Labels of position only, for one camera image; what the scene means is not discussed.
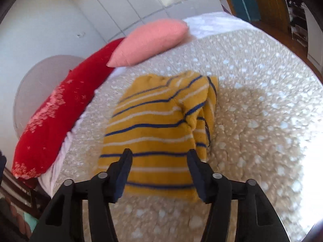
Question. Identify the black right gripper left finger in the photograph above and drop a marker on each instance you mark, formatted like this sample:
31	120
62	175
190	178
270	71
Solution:
62	219

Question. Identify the yellow striped knit sweater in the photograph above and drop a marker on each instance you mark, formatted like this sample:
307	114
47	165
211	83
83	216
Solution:
161	118

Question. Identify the long red floral pillow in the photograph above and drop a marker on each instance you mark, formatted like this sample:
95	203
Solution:
41	141

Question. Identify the beige heart-patterned quilt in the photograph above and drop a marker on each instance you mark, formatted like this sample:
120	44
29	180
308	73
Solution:
268	124

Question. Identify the grey padded headboard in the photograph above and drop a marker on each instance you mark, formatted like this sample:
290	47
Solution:
37	85

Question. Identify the white desk shelf unit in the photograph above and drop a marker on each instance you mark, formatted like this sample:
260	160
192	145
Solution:
314	40

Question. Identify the pink ribbed pillow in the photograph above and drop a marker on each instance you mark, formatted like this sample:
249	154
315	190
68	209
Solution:
147	41

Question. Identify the white bed sheet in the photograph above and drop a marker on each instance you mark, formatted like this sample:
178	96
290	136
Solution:
200	26

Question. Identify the brown wooden door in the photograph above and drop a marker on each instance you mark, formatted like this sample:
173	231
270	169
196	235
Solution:
275	14

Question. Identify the white shoe rack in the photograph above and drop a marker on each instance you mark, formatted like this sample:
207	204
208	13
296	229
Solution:
298	22

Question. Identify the white glossy wardrobe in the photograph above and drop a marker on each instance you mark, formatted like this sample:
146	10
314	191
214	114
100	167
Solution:
114	18

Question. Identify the white wall socket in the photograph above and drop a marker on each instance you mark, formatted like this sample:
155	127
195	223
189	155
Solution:
82	34

